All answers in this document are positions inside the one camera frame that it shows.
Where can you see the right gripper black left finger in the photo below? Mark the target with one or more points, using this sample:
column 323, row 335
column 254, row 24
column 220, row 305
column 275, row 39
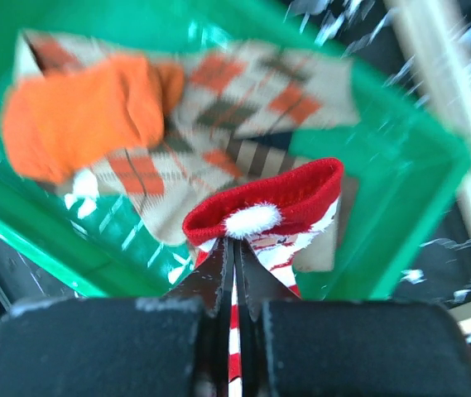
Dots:
column 212, row 281

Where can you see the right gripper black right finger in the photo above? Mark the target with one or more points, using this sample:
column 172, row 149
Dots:
column 255, row 284

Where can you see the green plastic tray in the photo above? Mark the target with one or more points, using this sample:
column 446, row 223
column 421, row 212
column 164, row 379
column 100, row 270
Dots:
column 401, row 167

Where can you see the orange argyle sock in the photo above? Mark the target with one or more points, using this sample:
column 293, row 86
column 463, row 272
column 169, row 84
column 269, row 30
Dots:
column 241, row 90

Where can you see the wooden clothes rack frame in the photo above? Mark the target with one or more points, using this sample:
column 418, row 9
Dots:
column 431, row 32

